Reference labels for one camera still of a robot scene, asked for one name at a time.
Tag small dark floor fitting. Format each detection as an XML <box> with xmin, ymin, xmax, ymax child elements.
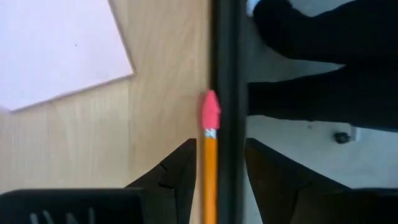
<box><xmin>332</xmin><ymin>132</ymin><xmax>352</xmax><ymax>144</ymax></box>

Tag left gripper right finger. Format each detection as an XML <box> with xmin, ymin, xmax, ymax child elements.
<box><xmin>244</xmin><ymin>138</ymin><xmax>351</xmax><ymax>224</ymax></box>

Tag black aluminium table frame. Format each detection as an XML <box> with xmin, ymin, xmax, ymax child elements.
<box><xmin>208</xmin><ymin>0</ymin><xmax>249</xmax><ymax>224</ymax></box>

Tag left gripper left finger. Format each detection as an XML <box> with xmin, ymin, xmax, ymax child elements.
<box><xmin>124</xmin><ymin>138</ymin><xmax>198</xmax><ymax>224</ymax></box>

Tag orange pencil with cap eraser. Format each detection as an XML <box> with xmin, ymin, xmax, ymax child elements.
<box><xmin>200</xmin><ymin>90</ymin><xmax>222</xmax><ymax>224</ymax></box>

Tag pale pink sticky note pad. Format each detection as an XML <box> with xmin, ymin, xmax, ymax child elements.
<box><xmin>0</xmin><ymin>0</ymin><xmax>135</xmax><ymax>111</ymax></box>

